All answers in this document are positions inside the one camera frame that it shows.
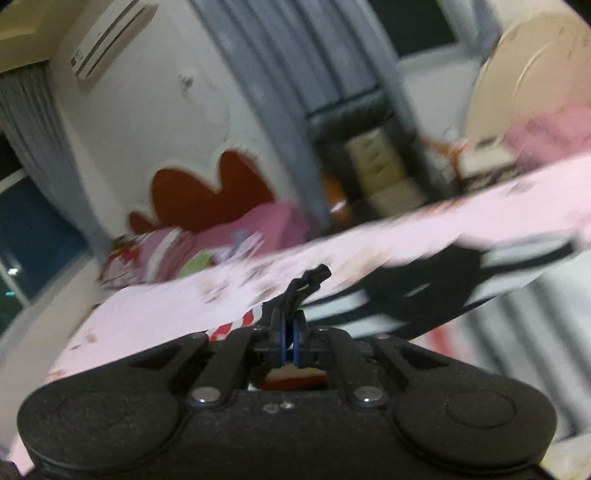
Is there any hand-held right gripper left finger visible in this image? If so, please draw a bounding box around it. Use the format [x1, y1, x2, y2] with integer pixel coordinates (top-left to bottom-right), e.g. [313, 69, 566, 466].
[124, 307, 289, 409]

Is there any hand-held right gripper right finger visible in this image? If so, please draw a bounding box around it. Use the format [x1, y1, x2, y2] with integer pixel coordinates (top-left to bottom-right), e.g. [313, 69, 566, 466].
[293, 309, 445, 409]

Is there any striped knit sweater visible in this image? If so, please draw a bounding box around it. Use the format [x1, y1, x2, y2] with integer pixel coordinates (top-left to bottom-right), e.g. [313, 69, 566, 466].
[208, 233, 585, 391]

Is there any pink floral bed sheet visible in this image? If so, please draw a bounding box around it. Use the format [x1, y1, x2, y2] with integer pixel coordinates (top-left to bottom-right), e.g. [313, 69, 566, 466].
[0, 154, 591, 476]

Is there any striped pink pillow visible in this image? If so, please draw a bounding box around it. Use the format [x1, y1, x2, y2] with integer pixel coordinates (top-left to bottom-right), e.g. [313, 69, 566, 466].
[100, 227, 197, 289]

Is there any red heart-shaped headboard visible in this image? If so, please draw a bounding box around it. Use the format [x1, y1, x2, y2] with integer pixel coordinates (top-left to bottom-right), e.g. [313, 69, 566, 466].
[128, 150, 278, 234]

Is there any black leather office chair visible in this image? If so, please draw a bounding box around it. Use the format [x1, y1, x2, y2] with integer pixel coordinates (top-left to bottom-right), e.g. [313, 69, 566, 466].
[307, 88, 444, 224]

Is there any white bedside table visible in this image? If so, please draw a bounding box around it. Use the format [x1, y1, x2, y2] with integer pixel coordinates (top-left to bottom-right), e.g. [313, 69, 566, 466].
[455, 137, 522, 183]

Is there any dark glass window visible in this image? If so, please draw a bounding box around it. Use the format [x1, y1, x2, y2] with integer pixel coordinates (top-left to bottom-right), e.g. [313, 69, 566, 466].
[381, 0, 460, 58]
[0, 131, 89, 326]

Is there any pink crumpled blanket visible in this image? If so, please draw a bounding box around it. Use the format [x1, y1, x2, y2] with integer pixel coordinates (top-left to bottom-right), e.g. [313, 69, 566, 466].
[502, 106, 591, 172]

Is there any round cream headboard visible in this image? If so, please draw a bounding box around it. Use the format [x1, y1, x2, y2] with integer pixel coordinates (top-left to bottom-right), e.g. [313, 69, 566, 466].
[465, 11, 591, 141]

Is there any tied grey curtain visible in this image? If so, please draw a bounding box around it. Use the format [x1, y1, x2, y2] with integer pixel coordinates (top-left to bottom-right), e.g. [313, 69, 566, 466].
[455, 0, 506, 51]

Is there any white wall air conditioner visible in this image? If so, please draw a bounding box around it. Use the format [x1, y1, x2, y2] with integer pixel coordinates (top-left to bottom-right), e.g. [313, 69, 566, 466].
[70, 0, 160, 80]

